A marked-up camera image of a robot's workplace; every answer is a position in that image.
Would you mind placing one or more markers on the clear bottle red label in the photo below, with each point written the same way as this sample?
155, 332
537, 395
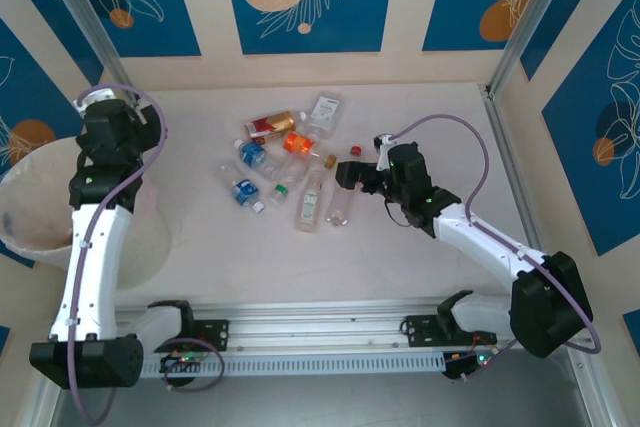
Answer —
340, 207

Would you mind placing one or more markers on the clear bottle green white label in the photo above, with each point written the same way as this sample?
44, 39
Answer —
310, 204

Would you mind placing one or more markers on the plain clear bottle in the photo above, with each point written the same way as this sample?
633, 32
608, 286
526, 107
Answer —
295, 171

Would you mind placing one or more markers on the orange label bottle gold cap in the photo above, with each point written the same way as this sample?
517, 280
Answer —
299, 143

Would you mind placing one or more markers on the clear bottle green cap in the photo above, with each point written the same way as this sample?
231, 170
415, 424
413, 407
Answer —
280, 191

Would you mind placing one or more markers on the clear bottle blue label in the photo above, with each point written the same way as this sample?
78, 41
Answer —
253, 154
245, 192

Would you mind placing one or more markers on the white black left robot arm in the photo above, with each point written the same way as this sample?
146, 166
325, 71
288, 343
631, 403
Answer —
95, 267

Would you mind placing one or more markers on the white translucent bin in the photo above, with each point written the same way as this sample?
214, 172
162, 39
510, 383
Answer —
30, 207

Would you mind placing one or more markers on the red gold label bottle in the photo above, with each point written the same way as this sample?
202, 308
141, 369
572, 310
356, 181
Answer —
270, 126

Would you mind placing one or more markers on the black mounting plate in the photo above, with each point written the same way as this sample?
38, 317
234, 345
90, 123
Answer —
215, 334
420, 329

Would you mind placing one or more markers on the small circuit board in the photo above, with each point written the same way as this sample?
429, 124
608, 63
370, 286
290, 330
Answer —
467, 364
182, 361

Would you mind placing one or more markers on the aluminium side rail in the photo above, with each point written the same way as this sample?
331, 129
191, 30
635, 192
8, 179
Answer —
524, 212

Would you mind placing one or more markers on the aluminium frame post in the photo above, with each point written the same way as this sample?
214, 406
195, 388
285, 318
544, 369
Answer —
85, 17
530, 17

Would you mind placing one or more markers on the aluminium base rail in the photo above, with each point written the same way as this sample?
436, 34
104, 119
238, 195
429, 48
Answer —
325, 322

